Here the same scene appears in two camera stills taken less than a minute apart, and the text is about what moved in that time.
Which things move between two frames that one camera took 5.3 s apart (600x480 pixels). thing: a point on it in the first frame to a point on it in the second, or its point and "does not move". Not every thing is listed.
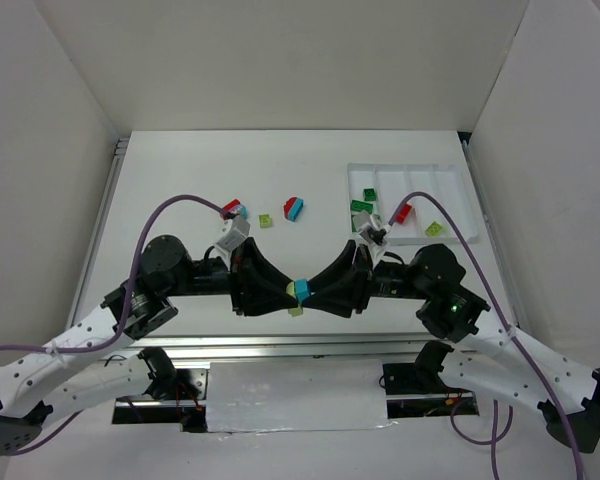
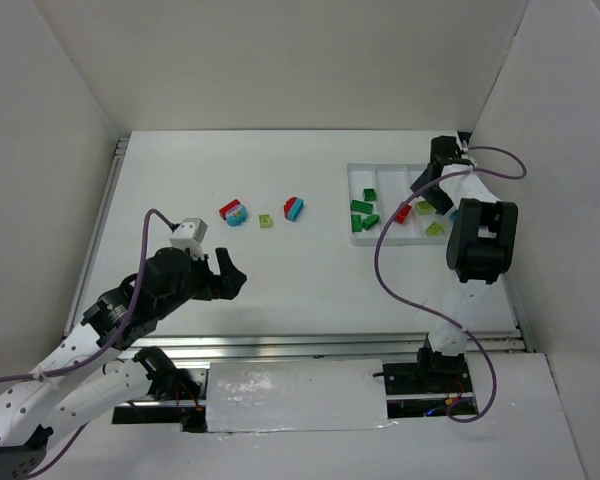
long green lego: x=360 y=206 does not move
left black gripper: x=237 y=279 to x=212 y=282
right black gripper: x=362 y=278 to x=438 y=168
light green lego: x=433 y=229 does not move
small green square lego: x=369 y=194 does not move
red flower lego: x=400 y=217 does not move
